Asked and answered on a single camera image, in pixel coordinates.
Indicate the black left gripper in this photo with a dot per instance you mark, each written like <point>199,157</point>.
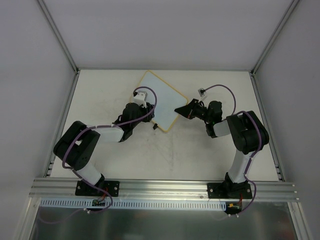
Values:
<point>149,113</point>

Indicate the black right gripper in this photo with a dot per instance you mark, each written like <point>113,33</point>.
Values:
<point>194,109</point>

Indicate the yellow framed whiteboard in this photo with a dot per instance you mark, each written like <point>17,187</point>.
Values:
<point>165,96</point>

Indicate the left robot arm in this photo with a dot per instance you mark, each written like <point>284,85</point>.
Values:
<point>78,143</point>

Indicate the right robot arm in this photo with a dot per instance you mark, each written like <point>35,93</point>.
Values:
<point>249,136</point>

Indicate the whiteboard metal stand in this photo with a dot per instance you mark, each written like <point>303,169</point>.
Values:
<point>155,126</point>

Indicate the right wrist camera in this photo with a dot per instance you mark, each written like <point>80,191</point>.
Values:
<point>202,92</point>

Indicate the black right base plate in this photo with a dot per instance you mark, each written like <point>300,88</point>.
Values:
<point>222,191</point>

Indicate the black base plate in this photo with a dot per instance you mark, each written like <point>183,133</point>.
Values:
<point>222,191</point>
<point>84,190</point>

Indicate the white slotted cable duct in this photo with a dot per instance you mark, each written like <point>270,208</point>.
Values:
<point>131,204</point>

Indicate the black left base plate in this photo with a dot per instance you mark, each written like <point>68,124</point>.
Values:
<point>84,190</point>

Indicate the aluminium front rail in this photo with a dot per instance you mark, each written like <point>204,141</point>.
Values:
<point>168,190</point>

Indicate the left aluminium frame post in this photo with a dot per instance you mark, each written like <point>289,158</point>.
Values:
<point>57,34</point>

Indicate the aluminium frame post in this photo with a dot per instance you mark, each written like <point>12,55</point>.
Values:
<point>57,34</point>
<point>275,34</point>

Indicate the right aluminium frame post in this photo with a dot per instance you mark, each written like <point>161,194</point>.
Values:
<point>275,34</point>

